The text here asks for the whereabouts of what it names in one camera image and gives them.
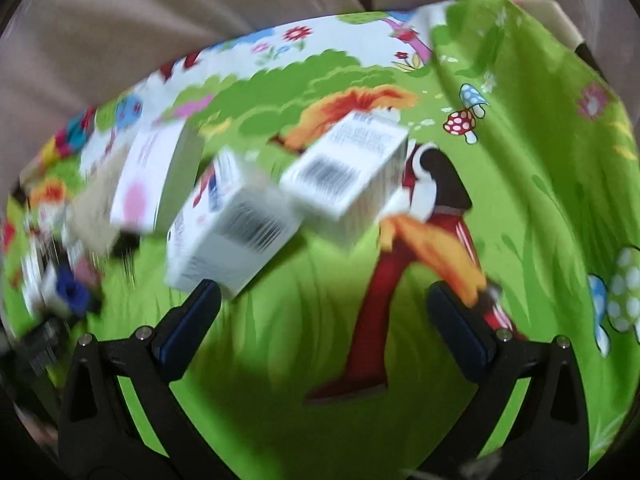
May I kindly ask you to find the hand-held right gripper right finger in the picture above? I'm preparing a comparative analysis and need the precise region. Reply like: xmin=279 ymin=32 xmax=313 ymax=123
xmin=415 ymin=280 xmax=593 ymax=480

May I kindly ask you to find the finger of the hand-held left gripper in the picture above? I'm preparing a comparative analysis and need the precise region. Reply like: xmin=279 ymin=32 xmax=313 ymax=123
xmin=50 ymin=262 xmax=101 ymax=321

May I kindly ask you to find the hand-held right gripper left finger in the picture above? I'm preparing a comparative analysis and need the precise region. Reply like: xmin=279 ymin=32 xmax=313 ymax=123
xmin=57 ymin=279 xmax=236 ymax=480

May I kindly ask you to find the white box blue red print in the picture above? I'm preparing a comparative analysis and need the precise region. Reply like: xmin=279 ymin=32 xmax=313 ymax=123
xmin=165 ymin=147 xmax=301 ymax=301

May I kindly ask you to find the white box with barcode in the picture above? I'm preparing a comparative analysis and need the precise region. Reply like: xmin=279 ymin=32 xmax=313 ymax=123
xmin=279 ymin=110 xmax=411 ymax=248

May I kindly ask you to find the white box with pink print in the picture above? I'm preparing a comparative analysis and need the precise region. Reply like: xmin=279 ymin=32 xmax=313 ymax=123
xmin=109 ymin=120 xmax=203 ymax=235

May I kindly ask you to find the green printed play mat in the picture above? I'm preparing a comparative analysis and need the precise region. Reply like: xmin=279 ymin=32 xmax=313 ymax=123
xmin=0 ymin=0 xmax=640 ymax=480

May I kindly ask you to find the pink lace curtain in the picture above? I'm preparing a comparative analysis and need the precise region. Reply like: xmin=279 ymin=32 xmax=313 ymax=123
xmin=0 ymin=0 xmax=640 ymax=186

